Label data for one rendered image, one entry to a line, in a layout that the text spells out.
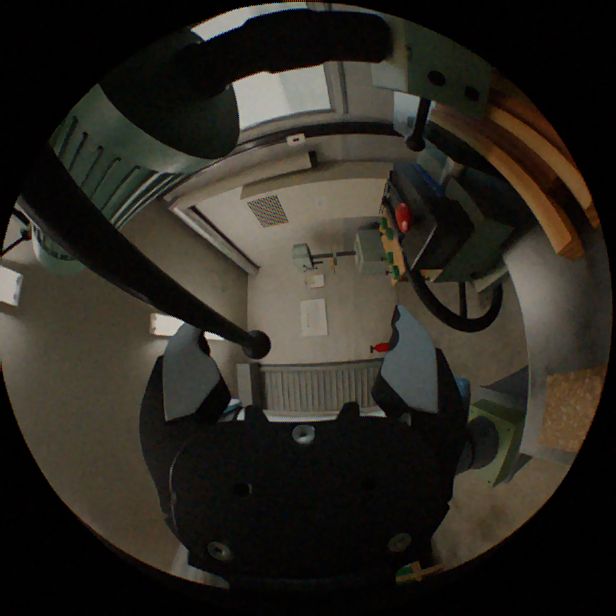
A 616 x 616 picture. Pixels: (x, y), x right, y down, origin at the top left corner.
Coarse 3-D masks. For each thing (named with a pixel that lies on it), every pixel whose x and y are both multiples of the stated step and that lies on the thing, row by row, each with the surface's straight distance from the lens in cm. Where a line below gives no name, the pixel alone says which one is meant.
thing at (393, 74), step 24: (408, 24) 16; (408, 48) 15; (432, 48) 16; (456, 48) 17; (384, 72) 18; (408, 72) 15; (432, 72) 15; (456, 72) 17; (480, 72) 18; (432, 96) 16; (456, 96) 17; (480, 96) 18
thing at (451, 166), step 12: (408, 120) 23; (432, 132) 19; (444, 132) 20; (444, 144) 18; (456, 144) 17; (456, 156) 16; (468, 156) 17; (480, 156) 18; (444, 168) 23; (456, 168) 22; (468, 168) 23; (480, 168) 18; (492, 168) 19; (444, 180) 23; (504, 180) 21
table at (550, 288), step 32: (416, 96) 41; (512, 192) 24; (576, 224) 21; (512, 256) 24; (544, 256) 22; (480, 288) 31; (544, 288) 22; (576, 288) 20; (608, 288) 20; (544, 320) 22; (576, 320) 21; (608, 320) 20; (544, 352) 22; (576, 352) 21; (608, 352) 20; (544, 384) 23; (544, 448) 25
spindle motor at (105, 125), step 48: (144, 48) 15; (96, 96) 12; (144, 96) 12; (192, 96) 15; (96, 144) 13; (144, 144) 11; (192, 144) 13; (96, 192) 15; (144, 192) 17; (48, 240) 27
